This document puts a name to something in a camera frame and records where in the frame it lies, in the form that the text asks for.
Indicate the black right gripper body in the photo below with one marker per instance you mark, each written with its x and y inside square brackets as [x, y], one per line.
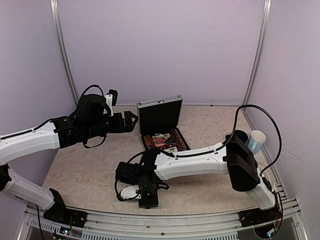
[153, 188]

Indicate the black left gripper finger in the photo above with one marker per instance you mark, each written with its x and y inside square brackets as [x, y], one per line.
[130, 117]
[129, 126]

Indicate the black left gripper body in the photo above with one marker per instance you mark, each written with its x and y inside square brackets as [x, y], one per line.
[97, 127]

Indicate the aluminium poker chip case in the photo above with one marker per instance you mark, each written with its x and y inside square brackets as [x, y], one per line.
[160, 116]

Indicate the red playing card deck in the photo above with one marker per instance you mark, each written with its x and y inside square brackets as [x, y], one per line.
[160, 139]

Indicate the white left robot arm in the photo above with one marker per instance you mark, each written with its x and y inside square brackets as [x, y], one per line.
[24, 143]

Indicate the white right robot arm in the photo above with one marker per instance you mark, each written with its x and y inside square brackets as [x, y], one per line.
[230, 157]

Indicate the dark red chip row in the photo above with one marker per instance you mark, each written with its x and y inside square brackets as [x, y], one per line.
[178, 140]

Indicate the dark green mug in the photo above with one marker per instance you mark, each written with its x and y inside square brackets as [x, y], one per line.
[243, 136]

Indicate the light blue mug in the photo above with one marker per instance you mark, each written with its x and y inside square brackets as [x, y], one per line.
[256, 141]

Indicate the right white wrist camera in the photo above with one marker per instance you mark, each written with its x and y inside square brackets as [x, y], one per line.
[130, 193]

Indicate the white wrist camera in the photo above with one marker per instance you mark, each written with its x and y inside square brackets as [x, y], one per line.
[111, 100]
[130, 193]

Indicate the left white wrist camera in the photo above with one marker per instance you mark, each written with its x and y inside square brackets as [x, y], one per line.
[111, 100]

